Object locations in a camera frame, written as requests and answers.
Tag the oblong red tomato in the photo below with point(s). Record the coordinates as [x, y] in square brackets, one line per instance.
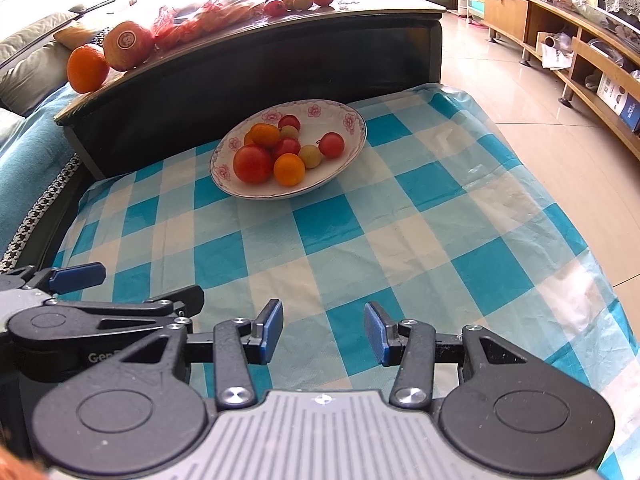
[274, 8]

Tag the white cardboard box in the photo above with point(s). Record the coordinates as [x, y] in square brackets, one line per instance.
[610, 90]

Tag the blue white checkered tablecloth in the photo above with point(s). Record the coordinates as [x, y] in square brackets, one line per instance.
[400, 240]

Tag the large oval cherry tomato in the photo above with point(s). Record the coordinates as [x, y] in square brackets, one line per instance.
[287, 146]

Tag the small mandarin orange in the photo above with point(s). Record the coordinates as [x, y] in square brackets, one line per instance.
[247, 139]
[289, 169]
[264, 135]

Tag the white plastic bag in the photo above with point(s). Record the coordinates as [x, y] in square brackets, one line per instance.
[555, 52]

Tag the yellow green fruit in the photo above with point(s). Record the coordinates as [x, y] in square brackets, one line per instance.
[303, 3]

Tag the big apple with sticker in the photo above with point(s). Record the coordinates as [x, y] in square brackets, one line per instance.
[127, 47]

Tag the cherry tomato with stem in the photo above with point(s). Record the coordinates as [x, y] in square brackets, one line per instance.
[332, 145]

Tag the blue cardboard box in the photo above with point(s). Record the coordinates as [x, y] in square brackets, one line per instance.
[631, 115]

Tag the dark coffee table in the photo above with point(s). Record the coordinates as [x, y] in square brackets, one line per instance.
[200, 75]

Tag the large orange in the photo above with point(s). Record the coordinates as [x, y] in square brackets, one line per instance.
[87, 70]

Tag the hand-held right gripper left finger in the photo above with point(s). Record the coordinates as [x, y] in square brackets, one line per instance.
[272, 330]

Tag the orange patterned pillow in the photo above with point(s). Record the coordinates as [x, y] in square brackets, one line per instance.
[75, 35]

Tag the grey sofa cushion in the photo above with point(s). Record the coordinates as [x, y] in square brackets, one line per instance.
[25, 70]

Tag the wooden TV stand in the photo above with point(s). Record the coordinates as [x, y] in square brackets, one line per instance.
[505, 10]

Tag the white floral rimmed plate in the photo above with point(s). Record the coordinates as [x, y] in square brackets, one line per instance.
[320, 180]

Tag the brown longan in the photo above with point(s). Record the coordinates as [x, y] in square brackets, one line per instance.
[290, 133]
[310, 156]

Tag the large red apple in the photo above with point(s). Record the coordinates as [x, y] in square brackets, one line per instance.
[252, 164]

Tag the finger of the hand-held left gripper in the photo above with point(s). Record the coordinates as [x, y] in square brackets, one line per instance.
[80, 276]
[170, 305]

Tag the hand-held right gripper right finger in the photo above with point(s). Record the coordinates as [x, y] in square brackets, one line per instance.
[375, 332]

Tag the small round cherry tomato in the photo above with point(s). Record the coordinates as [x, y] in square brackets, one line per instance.
[290, 121]

